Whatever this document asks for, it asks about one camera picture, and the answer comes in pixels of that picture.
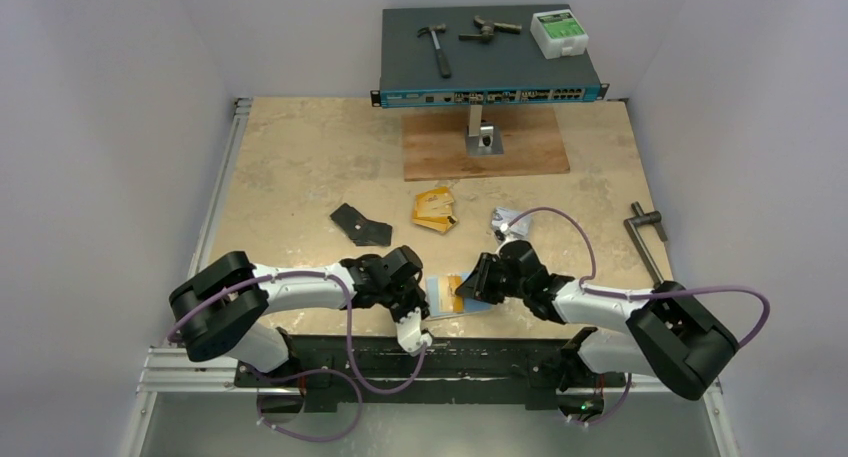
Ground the single gold credit card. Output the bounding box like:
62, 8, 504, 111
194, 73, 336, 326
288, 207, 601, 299
437, 274, 465, 315

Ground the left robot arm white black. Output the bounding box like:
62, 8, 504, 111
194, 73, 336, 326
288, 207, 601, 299
167, 246, 433, 386

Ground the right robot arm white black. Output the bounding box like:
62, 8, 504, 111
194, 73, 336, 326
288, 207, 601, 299
456, 240, 741, 400

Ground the wooden board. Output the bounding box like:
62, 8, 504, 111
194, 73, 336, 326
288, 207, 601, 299
401, 106, 570, 181

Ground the white green box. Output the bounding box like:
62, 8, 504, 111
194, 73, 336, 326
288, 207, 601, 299
530, 9, 589, 60

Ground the metal clamp tool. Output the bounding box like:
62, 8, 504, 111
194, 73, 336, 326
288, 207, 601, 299
458, 15, 523, 43

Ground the hammer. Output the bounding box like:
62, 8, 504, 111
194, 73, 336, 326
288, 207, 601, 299
417, 23, 452, 79

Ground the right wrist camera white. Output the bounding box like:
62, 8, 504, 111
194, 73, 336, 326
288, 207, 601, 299
494, 222, 525, 255

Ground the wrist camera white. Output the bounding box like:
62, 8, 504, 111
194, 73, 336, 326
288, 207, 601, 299
494, 222, 525, 255
396, 307, 433, 356

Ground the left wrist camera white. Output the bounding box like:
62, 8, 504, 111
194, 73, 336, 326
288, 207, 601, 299
396, 307, 433, 356

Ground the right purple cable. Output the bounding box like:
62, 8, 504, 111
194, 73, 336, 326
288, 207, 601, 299
500, 206, 772, 427

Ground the purple cable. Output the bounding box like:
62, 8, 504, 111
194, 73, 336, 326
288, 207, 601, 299
165, 271, 429, 442
500, 206, 772, 427

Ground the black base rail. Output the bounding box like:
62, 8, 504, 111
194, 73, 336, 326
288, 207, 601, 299
234, 335, 626, 415

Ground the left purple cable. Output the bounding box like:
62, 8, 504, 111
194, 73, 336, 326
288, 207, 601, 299
165, 271, 429, 442

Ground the metal stand post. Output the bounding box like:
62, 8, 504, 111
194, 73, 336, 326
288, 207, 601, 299
464, 105, 504, 157

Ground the dark metal crank handle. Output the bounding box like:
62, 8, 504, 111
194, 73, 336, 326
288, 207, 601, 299
623, 201, 670, 290

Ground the blue network switch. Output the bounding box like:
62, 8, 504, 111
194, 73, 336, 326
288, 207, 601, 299
370, 4, 609, 108

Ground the aluminium frame rail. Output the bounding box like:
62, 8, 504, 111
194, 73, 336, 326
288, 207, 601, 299
119, 97, 739, 456

